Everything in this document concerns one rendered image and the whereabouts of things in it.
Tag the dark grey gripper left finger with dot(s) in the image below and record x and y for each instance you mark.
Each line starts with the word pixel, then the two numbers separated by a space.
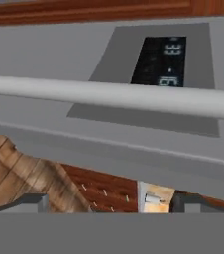
pixel 34 202

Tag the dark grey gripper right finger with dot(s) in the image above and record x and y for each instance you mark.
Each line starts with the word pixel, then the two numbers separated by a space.
pixel 186 203

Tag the grey fridge door with display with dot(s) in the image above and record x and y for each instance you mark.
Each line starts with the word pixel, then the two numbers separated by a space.
pixel 51 49

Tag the pale grey and tan appliance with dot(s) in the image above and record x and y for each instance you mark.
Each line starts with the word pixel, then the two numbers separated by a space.
pixel 155 198

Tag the red-brown wooden cupboard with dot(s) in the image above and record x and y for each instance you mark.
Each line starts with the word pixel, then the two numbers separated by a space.
pixel 84 10

